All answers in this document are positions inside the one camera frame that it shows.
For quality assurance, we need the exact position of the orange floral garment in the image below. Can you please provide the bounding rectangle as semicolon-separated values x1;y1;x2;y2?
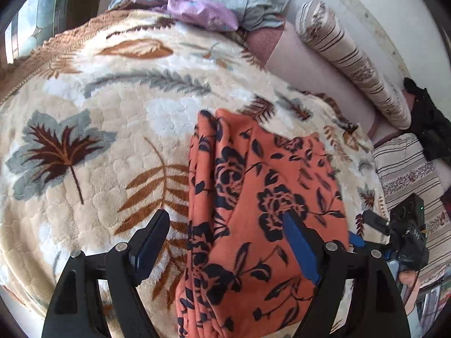
176;110;348;337

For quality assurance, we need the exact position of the black clothing pile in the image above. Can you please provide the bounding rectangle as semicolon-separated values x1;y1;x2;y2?
404;78;450;166

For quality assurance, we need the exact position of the operator hand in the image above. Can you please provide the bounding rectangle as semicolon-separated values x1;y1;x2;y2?
397;268;422;316

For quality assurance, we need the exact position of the striped floral pillow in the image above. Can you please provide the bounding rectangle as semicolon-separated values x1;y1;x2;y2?
372;134;450;287

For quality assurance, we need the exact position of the cream leaf-pattern fleece blanket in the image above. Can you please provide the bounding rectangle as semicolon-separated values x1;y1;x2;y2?
1;10;387;337

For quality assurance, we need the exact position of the mauve bed sheet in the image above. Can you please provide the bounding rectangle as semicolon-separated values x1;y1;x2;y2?
246;21;401;146

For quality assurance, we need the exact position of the striped brown bolster pillow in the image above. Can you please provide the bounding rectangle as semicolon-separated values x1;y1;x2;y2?
295;0;411;130

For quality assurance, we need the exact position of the lilac floral cloth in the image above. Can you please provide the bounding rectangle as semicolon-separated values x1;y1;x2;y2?
129;0;239;32

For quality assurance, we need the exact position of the stained glass window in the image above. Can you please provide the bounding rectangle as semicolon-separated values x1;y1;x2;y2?
1;0;69;67

